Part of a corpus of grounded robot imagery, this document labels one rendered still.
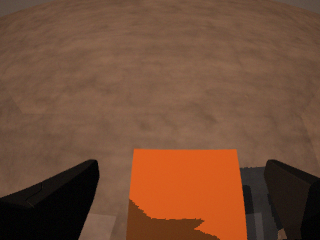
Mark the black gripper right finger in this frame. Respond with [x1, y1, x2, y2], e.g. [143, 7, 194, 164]
[264, 160, 320, 240]

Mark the orange block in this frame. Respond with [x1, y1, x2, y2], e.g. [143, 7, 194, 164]
[125, 149, 247, 240]

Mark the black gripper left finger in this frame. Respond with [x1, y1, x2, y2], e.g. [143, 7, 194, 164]
[0, 159, 100, 240]

